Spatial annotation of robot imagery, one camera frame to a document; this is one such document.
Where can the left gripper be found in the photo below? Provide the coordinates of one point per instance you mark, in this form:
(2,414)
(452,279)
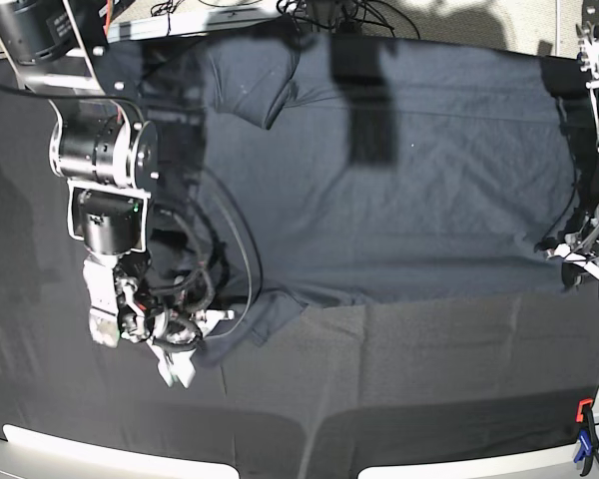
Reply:
(573,272)

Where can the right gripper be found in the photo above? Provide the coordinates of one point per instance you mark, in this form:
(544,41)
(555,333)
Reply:
(167,330)

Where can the dark navy t-shirt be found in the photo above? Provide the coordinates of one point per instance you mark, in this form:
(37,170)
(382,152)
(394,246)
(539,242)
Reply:
(342,171)

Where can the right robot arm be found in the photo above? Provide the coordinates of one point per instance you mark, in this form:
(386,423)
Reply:
(107,151)

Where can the black table cloth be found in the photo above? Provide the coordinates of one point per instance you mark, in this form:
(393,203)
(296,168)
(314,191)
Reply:
(332,392)

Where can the orange blue clamp near right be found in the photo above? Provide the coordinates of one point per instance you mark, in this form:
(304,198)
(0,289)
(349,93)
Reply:
(588,449)

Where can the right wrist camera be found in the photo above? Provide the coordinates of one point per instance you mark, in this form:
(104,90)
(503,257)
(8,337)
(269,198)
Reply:
(176,368)

